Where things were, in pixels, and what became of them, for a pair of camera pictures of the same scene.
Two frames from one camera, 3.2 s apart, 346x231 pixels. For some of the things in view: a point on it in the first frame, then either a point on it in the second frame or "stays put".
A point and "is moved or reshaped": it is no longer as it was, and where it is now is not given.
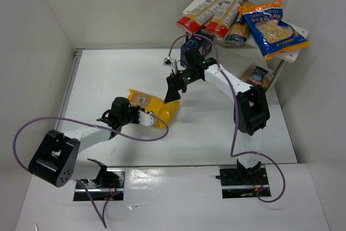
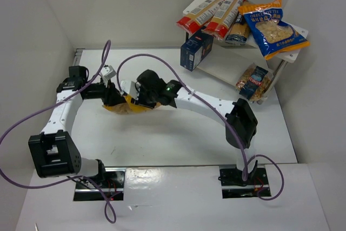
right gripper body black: x=175 y=82 → x=142 y=99
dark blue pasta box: x=202 y=41 stays put
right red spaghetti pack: x=226 y=14 stays put
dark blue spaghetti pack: x=238 y=33 stays put
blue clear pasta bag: x=255 y=75 stays put
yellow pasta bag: x=167 y=112 is moved or reshaped
